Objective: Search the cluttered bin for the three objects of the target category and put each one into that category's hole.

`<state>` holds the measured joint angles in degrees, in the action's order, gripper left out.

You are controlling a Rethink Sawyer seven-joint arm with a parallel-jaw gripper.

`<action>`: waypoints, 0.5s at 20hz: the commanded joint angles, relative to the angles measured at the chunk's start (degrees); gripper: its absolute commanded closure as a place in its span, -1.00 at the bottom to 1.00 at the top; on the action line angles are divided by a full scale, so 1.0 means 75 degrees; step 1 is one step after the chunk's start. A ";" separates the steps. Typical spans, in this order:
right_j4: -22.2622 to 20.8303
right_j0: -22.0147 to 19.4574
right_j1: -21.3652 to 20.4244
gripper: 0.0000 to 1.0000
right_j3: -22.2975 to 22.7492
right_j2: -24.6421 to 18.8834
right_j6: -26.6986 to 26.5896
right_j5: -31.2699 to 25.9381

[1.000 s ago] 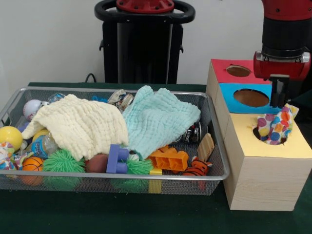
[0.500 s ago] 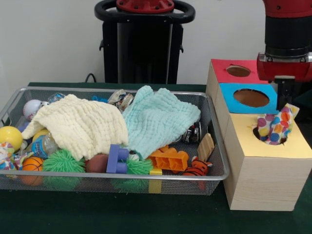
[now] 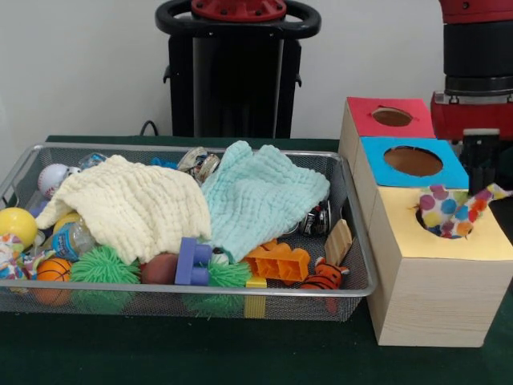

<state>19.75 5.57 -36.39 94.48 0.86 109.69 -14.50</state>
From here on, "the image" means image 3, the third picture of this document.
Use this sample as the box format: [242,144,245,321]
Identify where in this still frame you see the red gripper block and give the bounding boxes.
[430,103,513,197]

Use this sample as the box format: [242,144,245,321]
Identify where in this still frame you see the colourful heart print cloth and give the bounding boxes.
[418,182,513,241]

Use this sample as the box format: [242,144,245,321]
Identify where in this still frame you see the wooden box with three holes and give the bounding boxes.
[338,97,513,348]

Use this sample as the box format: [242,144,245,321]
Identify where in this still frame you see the orange striped tiger plush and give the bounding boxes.
[299,256,350,290]

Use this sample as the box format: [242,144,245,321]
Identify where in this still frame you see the orange plastic building block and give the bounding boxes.
[244,239,312,284]

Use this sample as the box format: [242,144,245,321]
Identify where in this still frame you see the mint green muslin cloth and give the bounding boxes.
[201,140,331,264]

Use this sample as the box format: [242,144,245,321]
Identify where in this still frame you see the small green spiky ball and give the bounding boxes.
[206,254,252,288]

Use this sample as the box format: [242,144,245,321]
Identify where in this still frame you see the purple plastic building block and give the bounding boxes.
[174,236,212,286]

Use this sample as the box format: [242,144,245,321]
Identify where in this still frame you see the dark green tablecloth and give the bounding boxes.
[0,135,513,385]

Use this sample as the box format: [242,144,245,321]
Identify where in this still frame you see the brown toy football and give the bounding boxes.
[139,253,180,286]

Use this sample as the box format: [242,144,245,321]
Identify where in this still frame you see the cream yellow muslin cloth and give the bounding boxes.
[34,154,212,265]

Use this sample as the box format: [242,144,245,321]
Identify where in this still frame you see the large green spiky ball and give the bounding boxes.
[70,245,141,284]

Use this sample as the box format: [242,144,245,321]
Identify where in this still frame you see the orange mini basketball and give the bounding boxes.
[35,257,73,282]

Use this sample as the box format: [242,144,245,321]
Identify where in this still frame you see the yellow plastic ball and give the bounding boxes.
[0,208,39,249]

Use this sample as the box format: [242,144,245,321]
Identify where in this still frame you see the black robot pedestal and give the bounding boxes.
[155,0,321,140]

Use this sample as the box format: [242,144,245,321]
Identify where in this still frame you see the silver wire mesh bin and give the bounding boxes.
[0,143,378,323]

